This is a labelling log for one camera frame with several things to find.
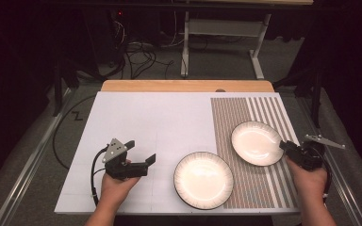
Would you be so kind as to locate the person's left hand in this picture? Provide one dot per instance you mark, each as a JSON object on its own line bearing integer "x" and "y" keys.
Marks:
{"x": 118, "y": 188}

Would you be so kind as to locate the large white dark-rimmed plate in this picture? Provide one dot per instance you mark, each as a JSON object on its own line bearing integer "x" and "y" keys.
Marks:
{"x": 203, "y": 180}

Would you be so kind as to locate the aluminium floor rail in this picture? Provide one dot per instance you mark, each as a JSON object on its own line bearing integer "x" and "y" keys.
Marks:
{"x": 342, "y": 182}
{"x": 28, "y": 163}

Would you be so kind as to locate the white metal desk frame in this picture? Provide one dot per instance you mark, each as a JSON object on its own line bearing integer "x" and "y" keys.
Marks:
{"x": 226, "y": 27}

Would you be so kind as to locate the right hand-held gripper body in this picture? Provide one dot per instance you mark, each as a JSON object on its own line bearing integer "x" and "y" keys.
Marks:
{"x": 308, "y": 155}

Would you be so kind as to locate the small white dark-rimmed plate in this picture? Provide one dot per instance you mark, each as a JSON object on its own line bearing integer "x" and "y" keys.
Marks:
{"x": 256, "y": 142}

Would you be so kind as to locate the black metal stand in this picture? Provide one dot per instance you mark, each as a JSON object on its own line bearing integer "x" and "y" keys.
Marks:
{"x": 58, "y": 88}
{"x": 316, "y": 94}

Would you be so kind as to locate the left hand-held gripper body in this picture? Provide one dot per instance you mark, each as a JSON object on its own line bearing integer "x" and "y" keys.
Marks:
{"x": 119, "y": 168}

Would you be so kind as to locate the white board sheet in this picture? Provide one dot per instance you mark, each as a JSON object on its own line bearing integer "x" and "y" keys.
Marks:
{"x": 154, "y": 119}

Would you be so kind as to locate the dark device with red light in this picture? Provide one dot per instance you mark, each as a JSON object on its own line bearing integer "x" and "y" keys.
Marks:
{"x": 119, "y": 13}

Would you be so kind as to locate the person's right hand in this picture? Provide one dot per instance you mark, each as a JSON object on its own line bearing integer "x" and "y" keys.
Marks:
{"x": 308, "y": 183}

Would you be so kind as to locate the brown striped woven placemat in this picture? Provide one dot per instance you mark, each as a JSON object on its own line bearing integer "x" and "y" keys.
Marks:
{"x": 232, "y": 109}

